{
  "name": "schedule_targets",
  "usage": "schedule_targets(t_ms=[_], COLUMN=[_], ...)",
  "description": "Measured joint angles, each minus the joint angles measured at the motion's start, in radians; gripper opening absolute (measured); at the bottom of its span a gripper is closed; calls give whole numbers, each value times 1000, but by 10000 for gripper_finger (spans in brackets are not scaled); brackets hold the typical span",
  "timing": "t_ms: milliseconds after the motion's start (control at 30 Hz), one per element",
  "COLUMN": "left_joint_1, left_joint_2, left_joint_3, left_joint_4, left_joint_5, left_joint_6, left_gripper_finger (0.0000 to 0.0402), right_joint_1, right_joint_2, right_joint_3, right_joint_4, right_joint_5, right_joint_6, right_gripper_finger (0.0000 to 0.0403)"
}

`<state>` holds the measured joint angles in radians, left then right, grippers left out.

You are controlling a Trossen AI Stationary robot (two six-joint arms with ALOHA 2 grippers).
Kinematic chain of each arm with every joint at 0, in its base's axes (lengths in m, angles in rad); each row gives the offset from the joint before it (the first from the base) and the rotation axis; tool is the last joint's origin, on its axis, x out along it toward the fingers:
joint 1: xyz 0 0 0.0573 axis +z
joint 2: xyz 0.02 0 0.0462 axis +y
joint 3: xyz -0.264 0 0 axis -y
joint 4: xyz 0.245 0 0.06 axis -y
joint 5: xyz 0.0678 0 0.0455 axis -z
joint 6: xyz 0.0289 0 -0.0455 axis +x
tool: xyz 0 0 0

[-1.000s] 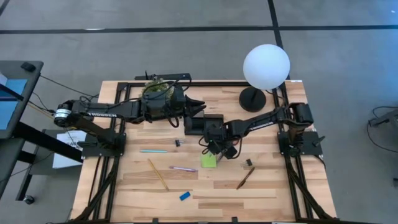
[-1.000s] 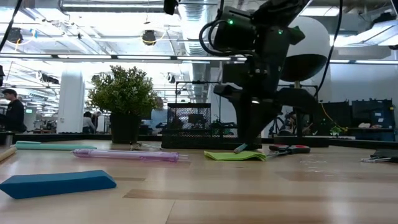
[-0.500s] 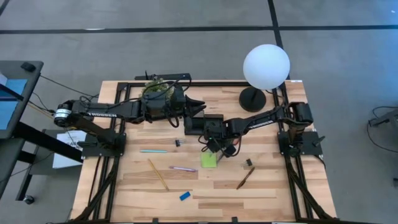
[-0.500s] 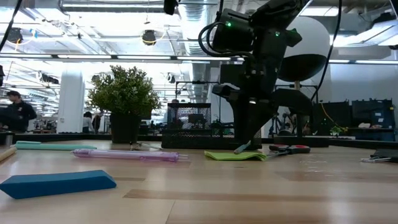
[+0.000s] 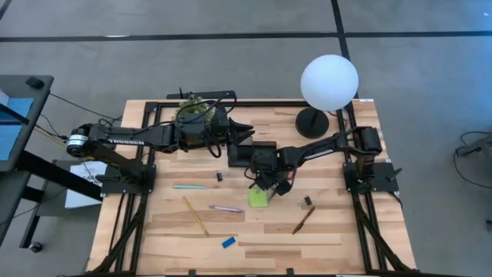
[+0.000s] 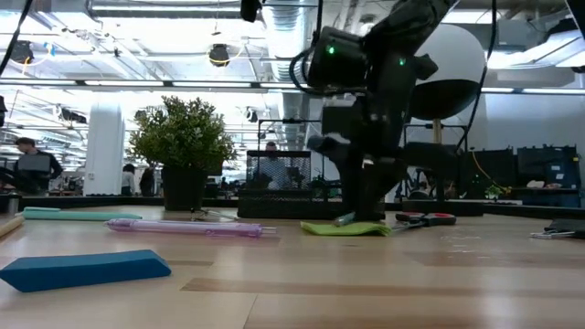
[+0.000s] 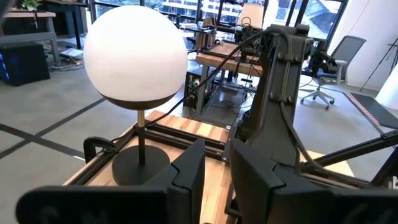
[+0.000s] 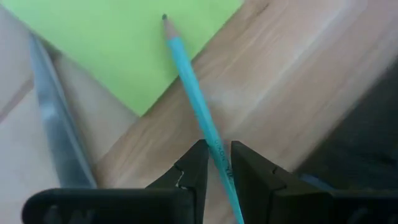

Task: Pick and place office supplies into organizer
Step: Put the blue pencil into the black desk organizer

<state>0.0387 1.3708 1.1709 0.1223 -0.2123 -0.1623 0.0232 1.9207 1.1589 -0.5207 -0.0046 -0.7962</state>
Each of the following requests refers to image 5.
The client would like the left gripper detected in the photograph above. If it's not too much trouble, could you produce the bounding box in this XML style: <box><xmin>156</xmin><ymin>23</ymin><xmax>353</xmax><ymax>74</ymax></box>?
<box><xmin>180</xmin><ymin>118</ymin><xmax>256</xmax><ymax>150</ymax></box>

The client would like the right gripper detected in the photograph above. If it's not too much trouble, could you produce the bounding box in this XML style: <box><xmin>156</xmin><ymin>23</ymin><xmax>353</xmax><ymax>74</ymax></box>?
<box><xmin>251</xmin><ymin>148</ymin><xmax>295</xmax><ymax>196</ymax></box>

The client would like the green sticky note pad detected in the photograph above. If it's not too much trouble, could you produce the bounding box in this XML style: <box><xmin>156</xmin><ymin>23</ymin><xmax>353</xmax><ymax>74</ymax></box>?
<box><xmin>248</xmin><ymin>187</ymin><xmax>269</xmax><ymax>209</ymax></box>

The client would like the black mesh desk organizer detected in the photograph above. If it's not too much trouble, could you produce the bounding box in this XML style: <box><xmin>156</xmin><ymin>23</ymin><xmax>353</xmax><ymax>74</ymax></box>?
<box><xmin>226</xmin><ymin>138</ymin><xmax>278</xmax><ymax>169</ymax></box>

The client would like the brown pen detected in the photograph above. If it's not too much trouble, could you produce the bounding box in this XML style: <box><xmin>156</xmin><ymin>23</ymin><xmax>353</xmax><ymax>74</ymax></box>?
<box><xmin>291</xmin><ymin>205</ymin><xmax>317</xmax><ymax>235</ymax></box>

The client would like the purple pen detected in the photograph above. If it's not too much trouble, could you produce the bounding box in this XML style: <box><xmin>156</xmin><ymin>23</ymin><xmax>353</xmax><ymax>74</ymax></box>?
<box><xmin>208</xmin><ymin>205</ymin><xmax>244</xmax><ymax>214</ymax></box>

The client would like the yellow pencil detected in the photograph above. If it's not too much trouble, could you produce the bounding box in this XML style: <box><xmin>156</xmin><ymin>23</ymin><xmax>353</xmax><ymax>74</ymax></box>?
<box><xmin>181</xmin><ymin>195</ymin><xmax>211</xmax><ymax>237</ymax></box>

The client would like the artificial plant in black pot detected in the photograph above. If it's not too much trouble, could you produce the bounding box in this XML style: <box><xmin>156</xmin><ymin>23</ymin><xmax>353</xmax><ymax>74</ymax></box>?
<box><xmin>175</xmin><ymin>98</ymin><xmax>216</xmax><ymax>124</ymax></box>

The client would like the white globe table lamp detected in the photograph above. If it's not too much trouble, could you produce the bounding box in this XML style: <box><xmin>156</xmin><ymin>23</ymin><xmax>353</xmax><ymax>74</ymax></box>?
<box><xmin>294</xmin><ymin>54</ymin><xmax>360</xmax><ymax>139</ymax></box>

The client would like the white paper sheet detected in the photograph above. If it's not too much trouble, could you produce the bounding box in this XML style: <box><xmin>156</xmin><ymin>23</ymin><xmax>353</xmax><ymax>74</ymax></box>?
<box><xmin>64</xmin><ymin>160</ymin><xmax>112</xmax><ymax>209</ymax></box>

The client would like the grey side desk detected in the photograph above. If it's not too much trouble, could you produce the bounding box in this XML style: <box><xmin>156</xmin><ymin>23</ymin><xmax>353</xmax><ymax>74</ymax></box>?
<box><xmin>0</xmin><ymin>75</ymin><xmax>103</xmax><ymax>249</ymax></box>

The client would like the blue screen monitor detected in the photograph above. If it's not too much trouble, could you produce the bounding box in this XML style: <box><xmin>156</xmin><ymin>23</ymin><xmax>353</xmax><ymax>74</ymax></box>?
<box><xmin>0</xmin><ymin>90</ymin><xmax>35</xmax><ymax>162</ymax></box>

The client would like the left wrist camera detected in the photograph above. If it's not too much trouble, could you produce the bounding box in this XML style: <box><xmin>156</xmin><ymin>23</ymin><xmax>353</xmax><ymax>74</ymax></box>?
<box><xmin>210</xmin><ymin>105</ymin><xmax>231</xmax><ymax>134</ymax></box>

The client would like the black aluminium table frame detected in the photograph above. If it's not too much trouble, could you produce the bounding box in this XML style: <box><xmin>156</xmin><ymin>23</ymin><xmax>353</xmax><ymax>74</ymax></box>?
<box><xmin>90</xmin><ymin>100</ymin><xmax>414</xmax><ymax>276</ymax></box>

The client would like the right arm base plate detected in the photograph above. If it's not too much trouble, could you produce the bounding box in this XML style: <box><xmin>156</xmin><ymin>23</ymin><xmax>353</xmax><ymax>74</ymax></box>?
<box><xmin>343</xmin><ymin>161</ymin><xmax>403</xmax><ymax>193</ymax></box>

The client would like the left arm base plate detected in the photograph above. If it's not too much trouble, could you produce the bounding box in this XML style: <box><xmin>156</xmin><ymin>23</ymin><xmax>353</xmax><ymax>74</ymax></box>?
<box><xmin>95</xmin><ymin>164</ymin><xmax>157</xmax><ymax>195</ymax></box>

